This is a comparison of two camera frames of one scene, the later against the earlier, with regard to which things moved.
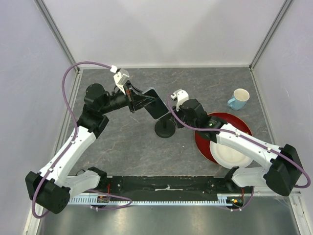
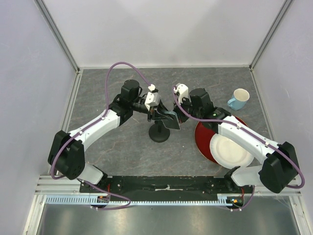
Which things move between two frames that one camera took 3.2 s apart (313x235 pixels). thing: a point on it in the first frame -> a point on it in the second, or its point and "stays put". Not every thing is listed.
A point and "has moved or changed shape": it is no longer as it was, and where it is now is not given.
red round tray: [203, 141] stays put
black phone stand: [164, 127] -> [158, 132]
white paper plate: [228, 156] stays put
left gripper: [132, 101] -> [151, 113]
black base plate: [162, 186] stays put
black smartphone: [158, 108] has moved or changed shape
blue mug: [238, 99] stays put
